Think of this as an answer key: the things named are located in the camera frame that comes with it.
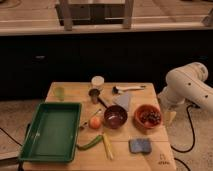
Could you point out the yellow stick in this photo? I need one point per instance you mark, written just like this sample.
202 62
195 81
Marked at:
108 147

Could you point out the wooden stool frame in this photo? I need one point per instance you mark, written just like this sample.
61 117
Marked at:
104 13

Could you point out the blue sponge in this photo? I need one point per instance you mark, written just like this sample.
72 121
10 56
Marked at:
140 145

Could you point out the orange fruit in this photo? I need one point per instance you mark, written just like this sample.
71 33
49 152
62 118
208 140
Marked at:
95 122

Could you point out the green chili pepper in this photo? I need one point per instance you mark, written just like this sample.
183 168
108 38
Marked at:
91 144

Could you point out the orange bowl with food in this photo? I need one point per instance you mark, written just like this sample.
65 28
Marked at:
147 116

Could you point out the metal measuring cup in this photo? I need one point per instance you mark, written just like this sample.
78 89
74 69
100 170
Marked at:
95 97

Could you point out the white round container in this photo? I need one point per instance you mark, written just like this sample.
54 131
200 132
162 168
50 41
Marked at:
97 82

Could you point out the dark purple bowl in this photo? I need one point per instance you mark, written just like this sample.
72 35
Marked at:
115 116

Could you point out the green plastic tray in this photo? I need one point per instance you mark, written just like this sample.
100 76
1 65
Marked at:
52 134

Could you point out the green plastic cup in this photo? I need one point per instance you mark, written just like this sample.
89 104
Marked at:
59 93

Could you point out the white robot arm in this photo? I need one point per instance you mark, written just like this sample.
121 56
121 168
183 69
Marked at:
185 83

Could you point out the grey folded cloth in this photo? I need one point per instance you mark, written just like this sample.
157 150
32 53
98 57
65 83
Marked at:
123 100

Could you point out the small metal spoon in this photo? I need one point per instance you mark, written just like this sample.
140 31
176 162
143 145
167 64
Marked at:
82 126

